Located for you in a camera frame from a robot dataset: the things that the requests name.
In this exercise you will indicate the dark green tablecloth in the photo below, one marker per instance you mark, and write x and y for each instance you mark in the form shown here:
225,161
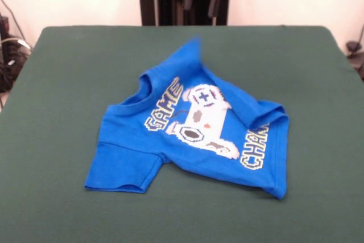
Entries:
71,83

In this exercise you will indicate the blue printed shirt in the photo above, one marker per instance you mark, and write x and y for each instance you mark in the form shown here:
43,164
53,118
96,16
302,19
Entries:
128,154

